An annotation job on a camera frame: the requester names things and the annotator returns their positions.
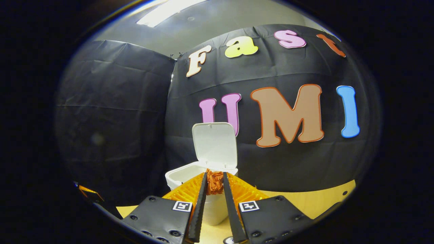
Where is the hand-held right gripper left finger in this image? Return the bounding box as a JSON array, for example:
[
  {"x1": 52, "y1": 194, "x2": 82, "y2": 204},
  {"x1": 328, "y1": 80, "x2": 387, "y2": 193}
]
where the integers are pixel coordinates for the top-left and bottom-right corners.
[{"x1": 121, "y1": 171, "x2": 208, "y2": 244}]

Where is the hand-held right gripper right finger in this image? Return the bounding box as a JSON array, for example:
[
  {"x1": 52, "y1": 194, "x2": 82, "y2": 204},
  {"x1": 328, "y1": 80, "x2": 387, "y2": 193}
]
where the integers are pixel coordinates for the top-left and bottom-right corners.
[{"x1": 222, "y1": 171, "x2": 313, "y2": 244}]

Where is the orange paper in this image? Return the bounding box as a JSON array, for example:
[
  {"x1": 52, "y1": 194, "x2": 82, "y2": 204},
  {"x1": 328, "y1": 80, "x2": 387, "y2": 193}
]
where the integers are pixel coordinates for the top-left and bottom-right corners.
[{"x1": 206, "y1": 169, "x2": 224, "y2": 196}]

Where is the white desktop garbage bin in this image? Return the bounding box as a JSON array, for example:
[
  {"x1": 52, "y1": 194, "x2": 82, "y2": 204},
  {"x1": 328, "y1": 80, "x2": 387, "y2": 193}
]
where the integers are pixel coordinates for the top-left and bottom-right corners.
[{"x1": 165, "y1": 122, "x2": 239, "y2": 226}]

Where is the wooden desktop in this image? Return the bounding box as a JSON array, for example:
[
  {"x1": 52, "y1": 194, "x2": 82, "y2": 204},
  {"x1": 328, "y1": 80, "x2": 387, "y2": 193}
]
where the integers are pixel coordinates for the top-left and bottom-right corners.
[{"x1": 116, "y1": 180, "x2": 357, "y2": 244}]

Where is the plain black backdrop cloth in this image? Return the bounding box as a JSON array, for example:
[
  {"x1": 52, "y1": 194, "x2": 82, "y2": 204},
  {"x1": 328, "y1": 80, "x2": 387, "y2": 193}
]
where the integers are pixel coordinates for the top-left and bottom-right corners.
[{"x1": 54, "y1": 40, "x2": 176, "y2": 208}]

